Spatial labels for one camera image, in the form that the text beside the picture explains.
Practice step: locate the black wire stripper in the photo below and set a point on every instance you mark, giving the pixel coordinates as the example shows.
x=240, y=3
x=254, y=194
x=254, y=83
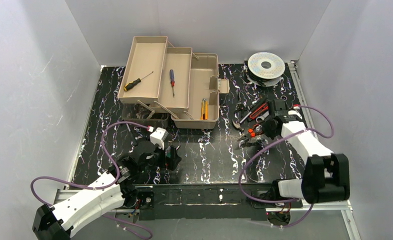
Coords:
x=241, y=109

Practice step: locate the blue red screwdriver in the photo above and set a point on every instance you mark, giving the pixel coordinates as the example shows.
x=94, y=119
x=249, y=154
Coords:
x=172, y=81

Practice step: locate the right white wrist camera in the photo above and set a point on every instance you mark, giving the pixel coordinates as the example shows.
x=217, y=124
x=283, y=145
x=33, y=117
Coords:
x=295, y=110

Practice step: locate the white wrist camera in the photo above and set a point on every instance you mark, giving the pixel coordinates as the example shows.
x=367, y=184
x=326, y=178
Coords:
x=158, y=137
x=295, y=110

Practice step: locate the green stubby screwdriver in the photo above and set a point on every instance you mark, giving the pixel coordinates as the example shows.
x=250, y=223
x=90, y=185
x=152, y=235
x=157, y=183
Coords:
x=167, y=157

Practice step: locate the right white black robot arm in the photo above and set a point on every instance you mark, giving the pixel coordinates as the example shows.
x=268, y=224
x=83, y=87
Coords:
x=326, y=176

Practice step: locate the white filament spool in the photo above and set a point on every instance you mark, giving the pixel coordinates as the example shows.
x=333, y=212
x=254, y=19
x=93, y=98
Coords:
x=265, y=69

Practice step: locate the yellow black utility knife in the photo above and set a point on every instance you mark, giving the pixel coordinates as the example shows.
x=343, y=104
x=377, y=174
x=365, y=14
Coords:
x=204, y=109

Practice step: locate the orange black pliers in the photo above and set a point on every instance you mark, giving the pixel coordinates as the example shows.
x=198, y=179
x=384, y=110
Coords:
x=253, y=132

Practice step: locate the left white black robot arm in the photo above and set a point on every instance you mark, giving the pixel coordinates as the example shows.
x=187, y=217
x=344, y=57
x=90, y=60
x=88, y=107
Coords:
x=112, y=190

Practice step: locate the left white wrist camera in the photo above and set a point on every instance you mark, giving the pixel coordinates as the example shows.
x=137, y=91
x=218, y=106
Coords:
x=158, y=137

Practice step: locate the yellow black screwdriver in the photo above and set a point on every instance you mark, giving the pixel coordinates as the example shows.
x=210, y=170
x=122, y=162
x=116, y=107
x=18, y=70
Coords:
x=132, y=84

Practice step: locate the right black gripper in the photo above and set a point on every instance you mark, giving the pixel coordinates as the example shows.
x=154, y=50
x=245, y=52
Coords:
x=262, y=127

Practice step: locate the red black cutter tool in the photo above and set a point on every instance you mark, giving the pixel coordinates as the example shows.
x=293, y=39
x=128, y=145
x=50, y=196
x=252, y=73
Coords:
x=259, y=110

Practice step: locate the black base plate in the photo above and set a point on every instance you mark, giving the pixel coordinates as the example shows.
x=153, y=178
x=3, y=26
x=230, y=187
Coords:
x=200, y=201

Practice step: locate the black marbled table mat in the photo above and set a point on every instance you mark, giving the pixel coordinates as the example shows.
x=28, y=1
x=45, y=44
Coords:
x=208, y=156

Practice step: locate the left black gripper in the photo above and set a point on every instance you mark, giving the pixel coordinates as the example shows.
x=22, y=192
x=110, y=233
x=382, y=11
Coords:
x=169, y=156

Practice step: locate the translucent brown beige tool box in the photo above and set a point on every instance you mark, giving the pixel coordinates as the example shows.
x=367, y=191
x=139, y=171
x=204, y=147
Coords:
x=165, y=79

